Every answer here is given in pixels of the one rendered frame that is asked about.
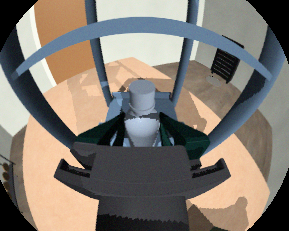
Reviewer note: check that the blue shelving unit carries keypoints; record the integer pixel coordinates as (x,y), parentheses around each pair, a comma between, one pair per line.
(24,86)

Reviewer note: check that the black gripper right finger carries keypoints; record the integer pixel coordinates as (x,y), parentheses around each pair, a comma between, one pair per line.
(195,141)

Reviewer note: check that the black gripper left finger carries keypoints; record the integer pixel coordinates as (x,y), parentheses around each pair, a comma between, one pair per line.
(102,134)

